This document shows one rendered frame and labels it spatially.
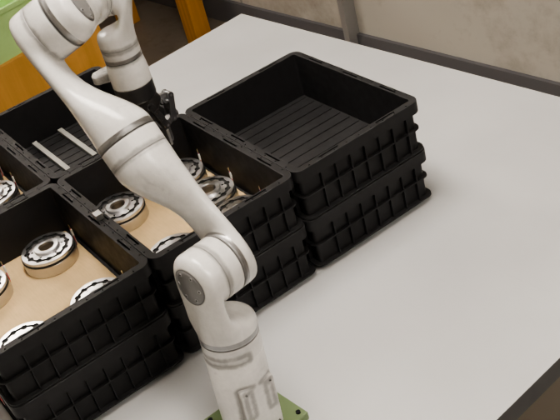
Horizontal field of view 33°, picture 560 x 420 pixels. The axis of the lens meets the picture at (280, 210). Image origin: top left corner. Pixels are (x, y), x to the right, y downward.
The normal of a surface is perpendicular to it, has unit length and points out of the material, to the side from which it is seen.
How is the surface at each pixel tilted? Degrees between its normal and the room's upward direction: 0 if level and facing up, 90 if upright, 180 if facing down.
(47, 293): 0
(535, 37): 90
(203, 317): 88
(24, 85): 90
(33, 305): 0
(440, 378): 0
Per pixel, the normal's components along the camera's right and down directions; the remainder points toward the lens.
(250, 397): 0.61, 0.30
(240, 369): 0.25, 0.45
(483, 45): -0.72, 0.52
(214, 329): -0.41, 0.54
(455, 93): -0.22, -0.80
